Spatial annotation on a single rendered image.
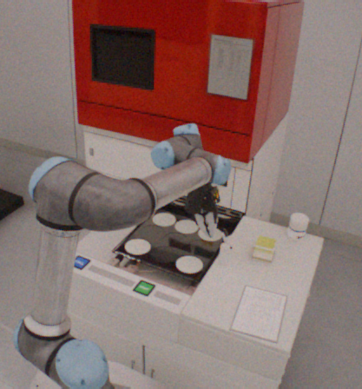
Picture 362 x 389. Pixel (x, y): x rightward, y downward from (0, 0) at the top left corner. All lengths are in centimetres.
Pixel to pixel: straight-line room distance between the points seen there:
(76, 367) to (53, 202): 38
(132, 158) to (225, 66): 64
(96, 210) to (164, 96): 91
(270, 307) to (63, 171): 79
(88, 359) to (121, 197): 40
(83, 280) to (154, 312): 28
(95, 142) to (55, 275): 111
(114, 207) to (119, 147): 111
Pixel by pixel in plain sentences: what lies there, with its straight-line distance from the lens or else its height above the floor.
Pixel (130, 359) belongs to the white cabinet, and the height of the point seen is 61.
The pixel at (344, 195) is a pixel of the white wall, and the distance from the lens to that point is 327.
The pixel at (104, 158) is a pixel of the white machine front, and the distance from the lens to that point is 196.
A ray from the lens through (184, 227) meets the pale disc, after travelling 174.
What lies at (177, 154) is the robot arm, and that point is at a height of 142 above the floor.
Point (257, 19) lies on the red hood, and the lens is 143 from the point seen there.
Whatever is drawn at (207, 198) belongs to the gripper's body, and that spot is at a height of 126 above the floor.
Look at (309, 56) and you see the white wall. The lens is 298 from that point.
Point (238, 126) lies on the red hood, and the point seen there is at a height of 137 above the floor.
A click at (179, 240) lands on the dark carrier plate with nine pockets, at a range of 167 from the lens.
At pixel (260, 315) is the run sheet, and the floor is 97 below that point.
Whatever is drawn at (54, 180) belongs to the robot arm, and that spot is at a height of 151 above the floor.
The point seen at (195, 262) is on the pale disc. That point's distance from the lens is 156.
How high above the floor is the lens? 190
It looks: 31 degrees down
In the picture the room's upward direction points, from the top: 3 degrees clockwise
